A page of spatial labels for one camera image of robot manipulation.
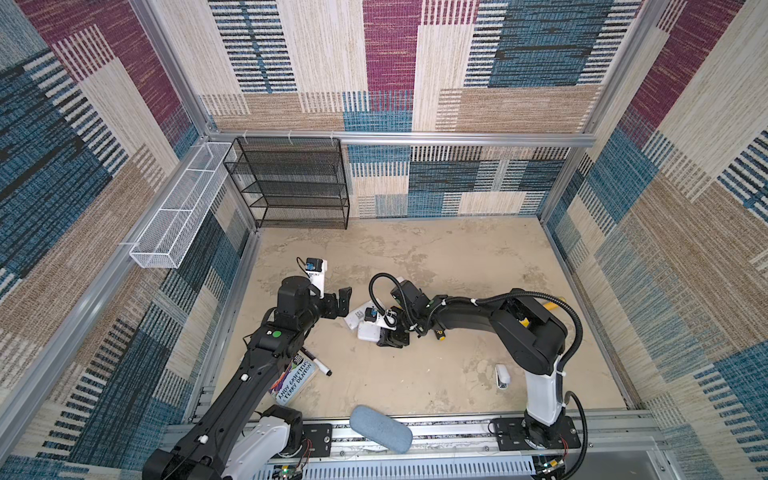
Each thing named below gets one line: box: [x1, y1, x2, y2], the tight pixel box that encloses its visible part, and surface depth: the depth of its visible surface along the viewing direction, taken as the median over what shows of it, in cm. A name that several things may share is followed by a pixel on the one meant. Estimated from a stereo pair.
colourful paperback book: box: [269, 350, 317, 406], surface depth 83 cm
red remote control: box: [357, 322, 381, 343], surface depth 88 cm
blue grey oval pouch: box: [349, 405, 413, 454], surface depth 74 cm
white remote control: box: [344, 297, 389, 332], surface depth 82 cm
